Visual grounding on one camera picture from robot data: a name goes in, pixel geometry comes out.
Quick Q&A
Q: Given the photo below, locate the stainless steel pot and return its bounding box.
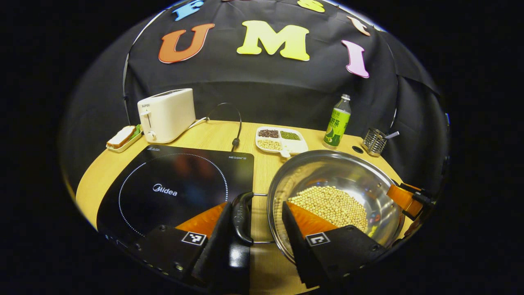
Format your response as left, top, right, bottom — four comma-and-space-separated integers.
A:
231, 150, 407, 267

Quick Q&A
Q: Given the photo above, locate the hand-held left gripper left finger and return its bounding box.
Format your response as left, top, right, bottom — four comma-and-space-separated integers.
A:
132, 201, 234, 285

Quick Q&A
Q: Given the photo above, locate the white toaster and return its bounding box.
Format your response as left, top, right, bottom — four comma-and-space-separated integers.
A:
137, 88, 196, 144

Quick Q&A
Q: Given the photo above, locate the white toaster cable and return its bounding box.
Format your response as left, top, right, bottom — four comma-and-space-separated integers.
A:
186, 117, 210, 132

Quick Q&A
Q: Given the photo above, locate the green label drink bottle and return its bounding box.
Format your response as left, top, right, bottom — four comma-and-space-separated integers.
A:
323, 94, 352, 149

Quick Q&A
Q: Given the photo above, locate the pile of yellow soybeans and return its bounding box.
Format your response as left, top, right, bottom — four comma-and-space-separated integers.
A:
287, 185, 369, 233

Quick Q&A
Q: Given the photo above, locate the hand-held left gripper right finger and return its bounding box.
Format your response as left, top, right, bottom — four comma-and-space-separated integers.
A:
281, 201, 388, 289

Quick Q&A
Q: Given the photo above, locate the black power cable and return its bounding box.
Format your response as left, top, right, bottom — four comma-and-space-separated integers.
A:
207, 102, 243, 152

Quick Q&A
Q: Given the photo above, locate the sandwich with lettuce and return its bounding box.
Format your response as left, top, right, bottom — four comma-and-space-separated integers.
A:
107, 125, 142, 149

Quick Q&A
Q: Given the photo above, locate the white rectangular plate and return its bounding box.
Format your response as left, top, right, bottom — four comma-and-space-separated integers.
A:
106, 125, 143, 153

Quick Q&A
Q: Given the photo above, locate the white divided dish of beans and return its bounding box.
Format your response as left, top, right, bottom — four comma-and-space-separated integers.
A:
255, 126, 308, 158

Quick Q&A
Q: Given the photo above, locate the black induction cooktop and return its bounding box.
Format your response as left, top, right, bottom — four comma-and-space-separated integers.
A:
96, 144, 255, 246

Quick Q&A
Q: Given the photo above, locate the metal mesh utensil holder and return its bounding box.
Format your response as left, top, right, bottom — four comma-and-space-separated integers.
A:
362, 128, 387, 157

